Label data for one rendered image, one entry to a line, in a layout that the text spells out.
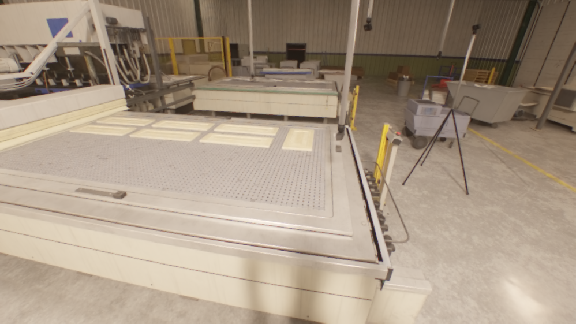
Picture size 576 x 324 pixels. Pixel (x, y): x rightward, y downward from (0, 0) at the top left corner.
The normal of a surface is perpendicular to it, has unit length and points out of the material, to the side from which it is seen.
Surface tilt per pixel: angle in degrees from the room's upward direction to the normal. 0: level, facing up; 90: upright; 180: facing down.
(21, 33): 90
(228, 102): 90
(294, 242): 0
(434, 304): 0
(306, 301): 90
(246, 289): 90
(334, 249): 0
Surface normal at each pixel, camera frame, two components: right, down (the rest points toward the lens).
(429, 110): -0.16, 0.40
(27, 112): 0.99, 0.07
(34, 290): 0.01, -0.91
